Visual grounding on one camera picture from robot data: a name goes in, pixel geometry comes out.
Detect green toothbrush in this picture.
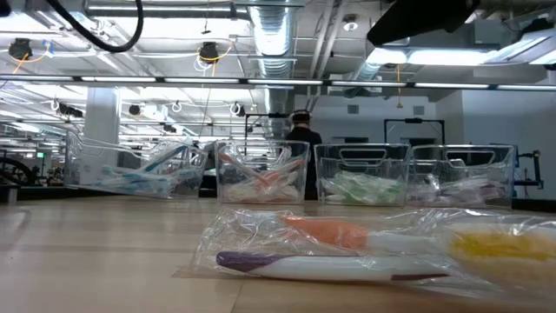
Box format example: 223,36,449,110
321,190,407,206
323,171,405,195

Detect white building column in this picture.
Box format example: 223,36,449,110
83,86,122,144

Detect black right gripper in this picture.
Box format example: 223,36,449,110
367,0,481,47

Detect black stand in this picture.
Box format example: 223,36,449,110
515,150,545,191

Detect black wheel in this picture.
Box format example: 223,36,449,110
0,155,32,188

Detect silver ventilation duct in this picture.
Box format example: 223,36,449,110
347,0,438,86
248,0,297,140

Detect horizontal light strip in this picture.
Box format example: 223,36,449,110
0,73,556,91

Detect clear plastic bin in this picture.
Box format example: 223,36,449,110
406,144,517,209
63,130,210,200
214,139,311,205
313,143,411,208

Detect person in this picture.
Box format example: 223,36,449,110
284,109,324,202

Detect black rig frame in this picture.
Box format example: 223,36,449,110
383,117,446,147
244,112,310,147

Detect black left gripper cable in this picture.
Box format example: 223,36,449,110
45,0,145,54

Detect orange toothbrush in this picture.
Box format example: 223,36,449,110
225,186,301,204
260,160,305,195
277,215,556,279
219,151,273,186

